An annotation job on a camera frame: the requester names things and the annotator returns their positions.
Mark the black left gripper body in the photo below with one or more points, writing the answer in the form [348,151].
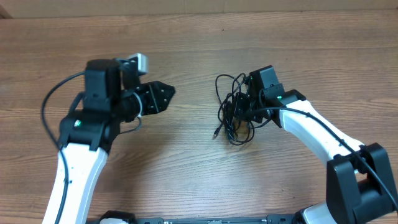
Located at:
[151,98]

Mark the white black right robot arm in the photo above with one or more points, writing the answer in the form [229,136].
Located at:
[360,185]

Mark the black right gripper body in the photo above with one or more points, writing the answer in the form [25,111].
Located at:
[243,108]

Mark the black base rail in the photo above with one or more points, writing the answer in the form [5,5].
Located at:
[268,219]

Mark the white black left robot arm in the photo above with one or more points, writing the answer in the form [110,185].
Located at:
[113,95]

